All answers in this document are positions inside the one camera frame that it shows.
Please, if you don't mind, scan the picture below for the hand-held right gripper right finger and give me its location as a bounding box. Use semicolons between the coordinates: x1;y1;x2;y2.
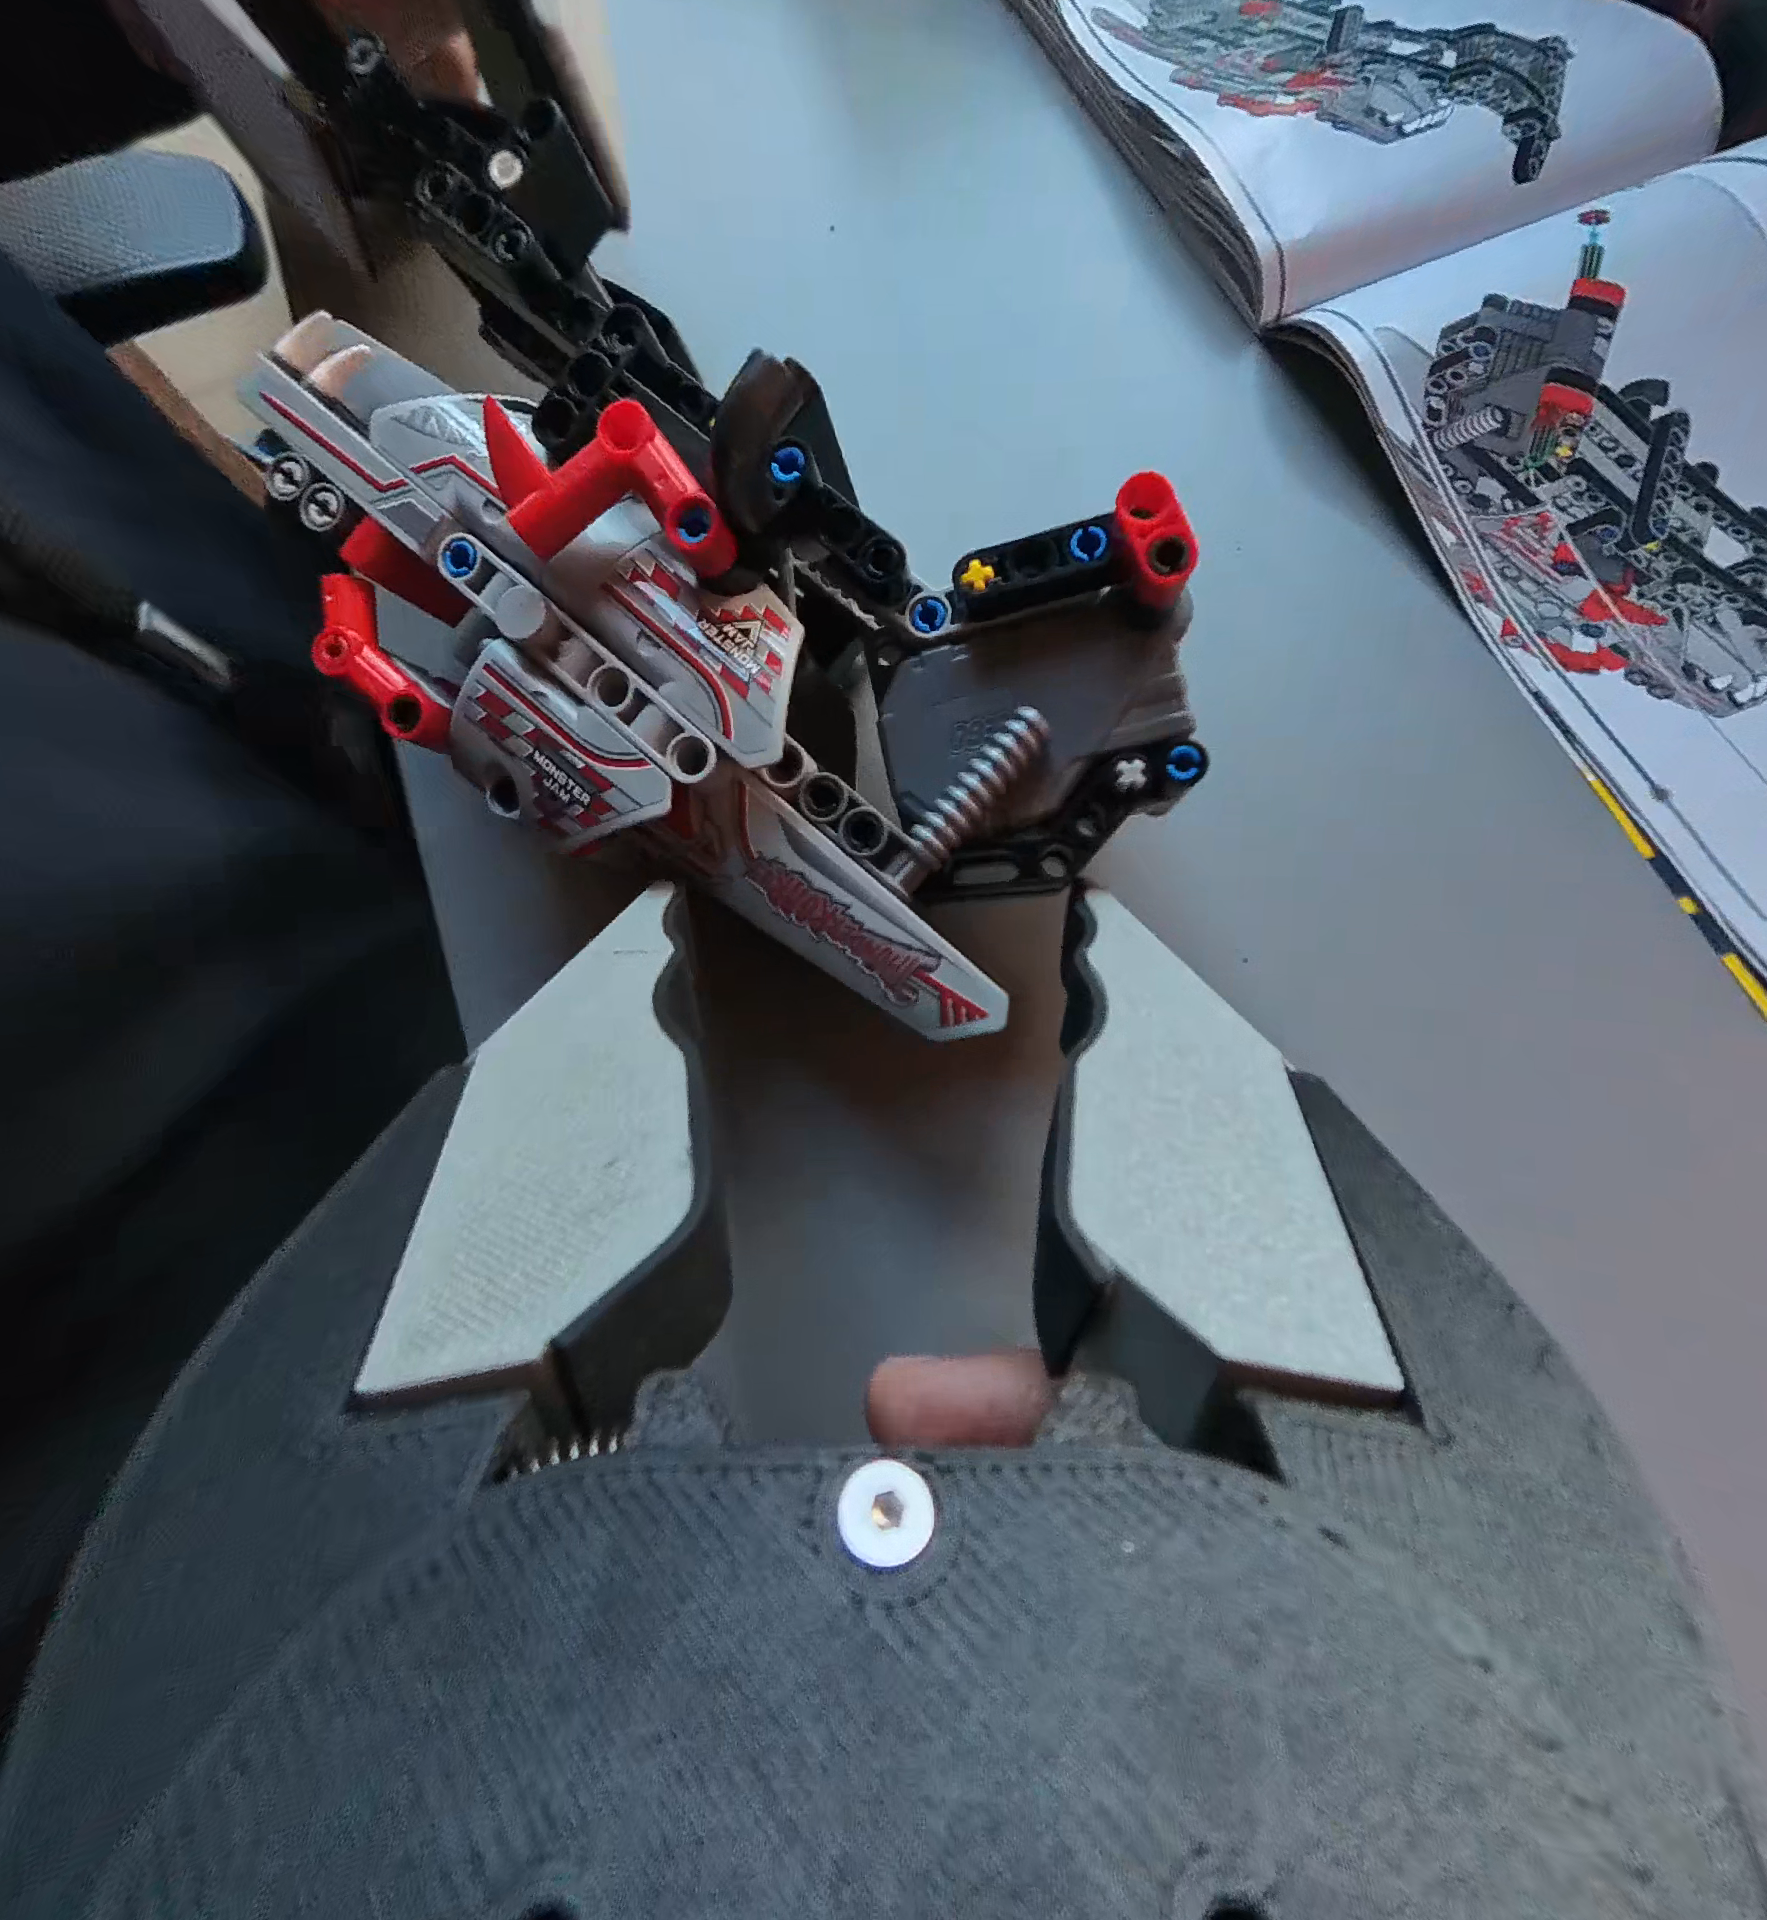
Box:
1031;885;1411;1419

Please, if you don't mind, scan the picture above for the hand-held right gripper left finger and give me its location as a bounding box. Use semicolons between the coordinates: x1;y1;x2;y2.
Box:
350;885;735;1411

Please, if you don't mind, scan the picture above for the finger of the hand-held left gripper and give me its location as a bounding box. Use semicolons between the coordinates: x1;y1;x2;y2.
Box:
501;0;632;242
123;0;375;278

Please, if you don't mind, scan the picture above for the black grey lego truck model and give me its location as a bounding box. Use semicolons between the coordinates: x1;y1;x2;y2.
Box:
238;23;1215;1045

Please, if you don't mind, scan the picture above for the person's left hand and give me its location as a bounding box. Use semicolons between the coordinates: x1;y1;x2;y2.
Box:
394;0;494;99

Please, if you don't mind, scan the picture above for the person's right hand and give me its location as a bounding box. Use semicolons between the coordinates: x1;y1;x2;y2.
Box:
865;1349;1052;1449

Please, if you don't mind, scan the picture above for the black office chair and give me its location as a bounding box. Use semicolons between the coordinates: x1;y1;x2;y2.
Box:
0;150;271;347

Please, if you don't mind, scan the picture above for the open instruction booklet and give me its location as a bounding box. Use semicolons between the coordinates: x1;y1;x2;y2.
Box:
1004;0;1767;1034

